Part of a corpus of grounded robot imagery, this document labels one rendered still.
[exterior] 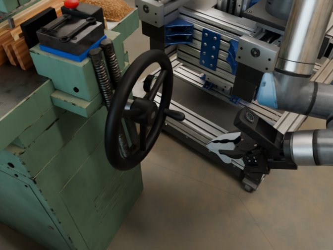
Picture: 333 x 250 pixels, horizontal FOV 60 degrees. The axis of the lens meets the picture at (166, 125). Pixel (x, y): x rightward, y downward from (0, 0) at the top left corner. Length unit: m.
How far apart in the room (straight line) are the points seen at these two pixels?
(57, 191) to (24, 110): 0.28
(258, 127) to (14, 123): 0.49
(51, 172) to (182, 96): 1.01
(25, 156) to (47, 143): 0.06
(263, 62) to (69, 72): 0.65
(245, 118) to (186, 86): 1.10
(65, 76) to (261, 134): 0.42
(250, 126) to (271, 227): 0.91
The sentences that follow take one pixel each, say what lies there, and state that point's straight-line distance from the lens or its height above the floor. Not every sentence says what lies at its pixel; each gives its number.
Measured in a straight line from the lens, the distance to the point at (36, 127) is 0.68.
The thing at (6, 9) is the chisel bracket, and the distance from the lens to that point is 0.72.
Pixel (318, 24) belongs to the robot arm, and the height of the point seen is 1.01.
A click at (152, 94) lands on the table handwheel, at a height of 0.83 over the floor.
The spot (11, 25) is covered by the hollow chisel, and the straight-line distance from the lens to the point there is 0.79.
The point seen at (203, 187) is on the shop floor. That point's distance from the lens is 1.50.
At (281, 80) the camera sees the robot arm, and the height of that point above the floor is 0.90.
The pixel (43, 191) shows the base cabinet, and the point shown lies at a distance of 0.79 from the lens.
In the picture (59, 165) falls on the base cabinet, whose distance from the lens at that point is 0.79.
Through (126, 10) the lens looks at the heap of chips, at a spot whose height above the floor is 0.91.
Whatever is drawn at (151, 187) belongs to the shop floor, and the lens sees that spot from 1.49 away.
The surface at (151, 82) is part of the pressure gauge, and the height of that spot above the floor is 0.69.
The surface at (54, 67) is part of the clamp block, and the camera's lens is 0.63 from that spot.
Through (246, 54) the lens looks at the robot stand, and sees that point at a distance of 1.05.
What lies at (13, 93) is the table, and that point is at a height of 0.90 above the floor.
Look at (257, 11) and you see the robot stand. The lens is 1.12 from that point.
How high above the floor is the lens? 1.28
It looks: 47 degrees down
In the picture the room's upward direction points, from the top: straight up
